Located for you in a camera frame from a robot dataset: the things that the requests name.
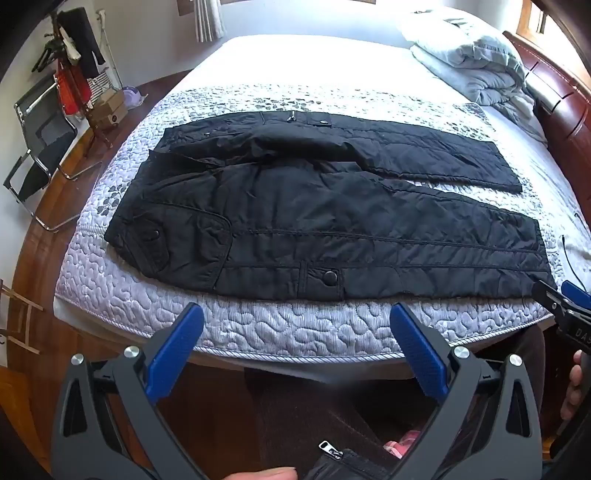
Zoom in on grey folded duvet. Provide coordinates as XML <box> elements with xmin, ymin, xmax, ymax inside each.
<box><xmin>399</xmin><ymin>11</ymin><xmax>550</xmax><ymax>148</ymax></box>

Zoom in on pink slippers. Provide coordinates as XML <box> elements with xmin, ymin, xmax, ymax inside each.
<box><xmin>383</xmin><ymin>429</ymin><xmax>423</xmax><ymax>457</ymax></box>

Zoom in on black cable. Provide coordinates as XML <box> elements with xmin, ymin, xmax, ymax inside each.
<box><xmin>560</xmin><ymin>235</ymin><xmax>586</xmax><ymax>291</ymax></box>

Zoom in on red hanging cloth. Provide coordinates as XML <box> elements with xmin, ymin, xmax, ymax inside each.
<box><xmin>55</xmin><ymin>62</ymin><xmax>93</xmax><ymax>116</ymax></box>

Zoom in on red-brown wooden headboard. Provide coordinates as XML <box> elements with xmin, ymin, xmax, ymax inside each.
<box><xmin>503</xmin><ymin>30</ymin><xmax>591</xmax><ymax>287</ymax></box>

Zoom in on black pants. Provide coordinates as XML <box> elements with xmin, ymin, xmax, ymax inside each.
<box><xmin>104</xmin><ymin>111</ymin><xmax>557</xmax><ymax>303</ymax></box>

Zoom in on person's right hand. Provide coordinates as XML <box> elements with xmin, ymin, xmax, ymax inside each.
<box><xmin>560</xmin><ymin>350</ymin><xmax>587</xmax><ymax>418</ymax></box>

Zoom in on black hanging garment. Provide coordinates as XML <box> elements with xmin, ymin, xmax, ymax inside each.
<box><xmin>58</xmin><ymin>7</ymin><xmax>107</xmax><ymax>79</ymax></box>

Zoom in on wooden coat rack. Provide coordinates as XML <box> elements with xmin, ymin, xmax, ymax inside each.
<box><xmin>32</xmin><ymin>7</ymin><xmax>114</xmax><ymax>148</ymax></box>

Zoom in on pale purple container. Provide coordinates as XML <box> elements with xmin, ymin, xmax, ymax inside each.
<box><xmin>122</xmin><ymin>85</ymin><xmax>148</xmax><ymax>109</ymax></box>

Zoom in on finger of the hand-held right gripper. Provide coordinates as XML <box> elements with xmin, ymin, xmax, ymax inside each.
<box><xmin>561</xmin><ymin>281</ymin><xmax>591</xmax><ymax>320</ymax></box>
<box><xmin>531</xmin><ymin>279</ymin><xmax>568</xmax><ymax>319</ymax></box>

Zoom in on grey window curtain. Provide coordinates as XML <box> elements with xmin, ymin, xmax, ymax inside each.
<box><xmin>191</xmin><ymin>0</ymin><xmax>227</xmax><ymax>42</ymax></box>

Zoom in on cardboard box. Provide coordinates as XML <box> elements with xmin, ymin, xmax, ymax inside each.
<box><xmin>88</xmin><ymin>90</ymin><xmax>127</xmax><ymax>130</ymax></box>

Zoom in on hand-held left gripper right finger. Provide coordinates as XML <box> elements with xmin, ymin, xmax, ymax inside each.
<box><xmin>389</xmin><ymin>302</ymin><xmax>543</xmax><ymax>480</ymax></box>

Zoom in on person's left hand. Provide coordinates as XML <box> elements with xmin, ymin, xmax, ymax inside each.
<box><xmin>222</xmin><ymin>467</ymin><xmax>298</xmax><ymax>480</ymax></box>

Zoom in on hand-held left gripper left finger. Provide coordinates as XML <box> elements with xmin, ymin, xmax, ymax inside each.
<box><xmin>50</xmin><ymin>304</ymin><xmax>206</xmax><ymax>480</ymax></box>

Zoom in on small wooden rack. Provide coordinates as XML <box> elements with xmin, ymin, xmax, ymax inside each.
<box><xmin>0</xmin><ymin>279</ymin><xmax>44</xmax><ymax>354</ymax></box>

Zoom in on wooden window frame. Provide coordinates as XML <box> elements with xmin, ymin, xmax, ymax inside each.
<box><xmin>517</xmin><ymin>0</ymin><xmax>561</xmax><ymax>44</ymax></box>

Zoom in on quilted white patterned bed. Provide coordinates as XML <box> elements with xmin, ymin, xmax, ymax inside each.
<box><xmin>53</xmin><ymin>9</ymin><xmax>585</xmax><ymax>365</ymax></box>

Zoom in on black clothes hangers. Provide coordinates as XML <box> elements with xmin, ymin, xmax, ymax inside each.
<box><xmin>31</xmin><ymin>39</ymin><xmax>62</xmax><ymax>75</ymax></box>

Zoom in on person's black zipped jacket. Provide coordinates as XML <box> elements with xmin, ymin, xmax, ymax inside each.
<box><xmin>305</xmin><ymin>440</ymin><xmax>393</xmax><ymax>480</ymax></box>

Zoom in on black chrome folding chair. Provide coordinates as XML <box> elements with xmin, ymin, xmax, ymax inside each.
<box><xmin>2</xmin><ymin>83</ymin><xmax>105</xmax><ymax>234</ymax></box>

